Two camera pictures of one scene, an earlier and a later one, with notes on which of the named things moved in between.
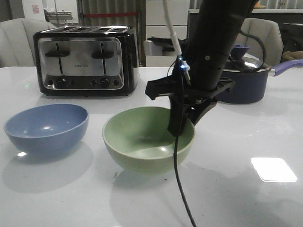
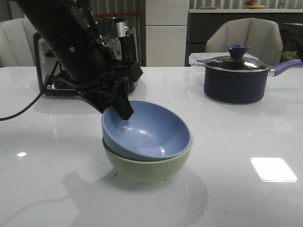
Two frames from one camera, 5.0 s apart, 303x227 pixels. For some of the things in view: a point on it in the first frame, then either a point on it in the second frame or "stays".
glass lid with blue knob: [239, 61] stays
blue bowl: [47, 130] to [153, 132]
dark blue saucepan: [250, 86] stays
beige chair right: [269, 32] stays
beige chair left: [16, 41] stays
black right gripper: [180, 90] to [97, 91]
